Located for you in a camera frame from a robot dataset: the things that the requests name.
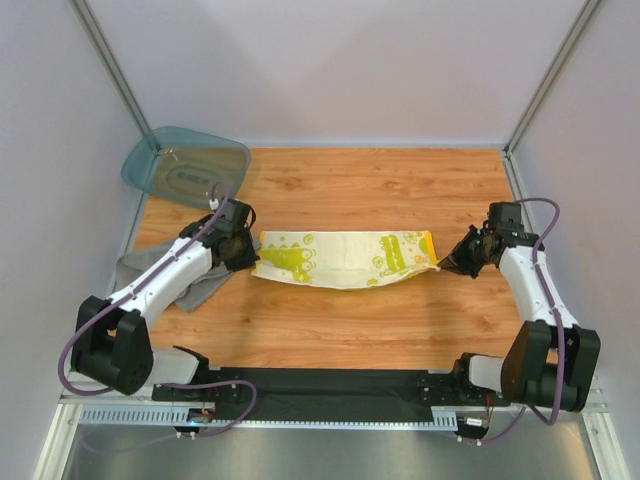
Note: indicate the aluminium front rail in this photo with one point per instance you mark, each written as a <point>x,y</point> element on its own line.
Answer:
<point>219,405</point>

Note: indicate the left aluminium frame post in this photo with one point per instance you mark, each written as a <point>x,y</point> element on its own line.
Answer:
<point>98,40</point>

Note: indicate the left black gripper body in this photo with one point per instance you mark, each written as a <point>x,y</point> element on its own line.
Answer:
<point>245,255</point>

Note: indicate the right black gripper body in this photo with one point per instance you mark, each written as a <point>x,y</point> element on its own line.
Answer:
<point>465,252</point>

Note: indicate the aluminium frame post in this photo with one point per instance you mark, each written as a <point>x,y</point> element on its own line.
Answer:
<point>98,40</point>
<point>573,37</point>

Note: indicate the right aluminium frame post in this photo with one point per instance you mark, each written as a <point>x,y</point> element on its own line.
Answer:
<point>573,37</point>

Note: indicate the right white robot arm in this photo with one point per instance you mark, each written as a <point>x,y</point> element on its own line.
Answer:
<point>551,363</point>

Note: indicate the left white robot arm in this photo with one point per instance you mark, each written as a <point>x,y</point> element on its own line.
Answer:
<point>111,344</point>

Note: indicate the yellow green patterned towel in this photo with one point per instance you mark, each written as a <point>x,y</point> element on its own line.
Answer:
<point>350,260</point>

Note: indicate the teal transparent plastic tub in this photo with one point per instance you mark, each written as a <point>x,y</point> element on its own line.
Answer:
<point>182,165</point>

